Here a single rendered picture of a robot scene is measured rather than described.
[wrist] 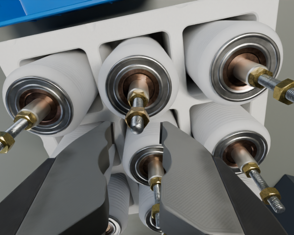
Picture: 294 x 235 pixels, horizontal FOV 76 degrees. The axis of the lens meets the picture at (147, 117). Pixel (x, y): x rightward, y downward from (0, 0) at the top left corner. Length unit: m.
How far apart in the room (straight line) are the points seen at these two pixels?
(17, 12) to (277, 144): 0.74
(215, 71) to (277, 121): 0.44
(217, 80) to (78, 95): 0.16
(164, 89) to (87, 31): 0.13
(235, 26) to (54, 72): 0.20
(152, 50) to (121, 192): 0.27
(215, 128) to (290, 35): 0.35
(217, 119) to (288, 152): 0.48
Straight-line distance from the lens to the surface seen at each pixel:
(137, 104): 0.17
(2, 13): 0.45
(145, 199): 0.35
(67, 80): 0.24
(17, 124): 0.22
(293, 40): 0.58
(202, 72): 0.23
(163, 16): 0.28
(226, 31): 0.23
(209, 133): 0.28
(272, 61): 0.25
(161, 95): 0.22
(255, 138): 0.29
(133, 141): 0.26
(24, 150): 0.67
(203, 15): 0.29
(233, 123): 0.27
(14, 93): 0.26
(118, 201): 0.37
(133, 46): 0.21
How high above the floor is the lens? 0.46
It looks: 62 degrees down
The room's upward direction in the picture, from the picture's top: 177 degrees clockwise
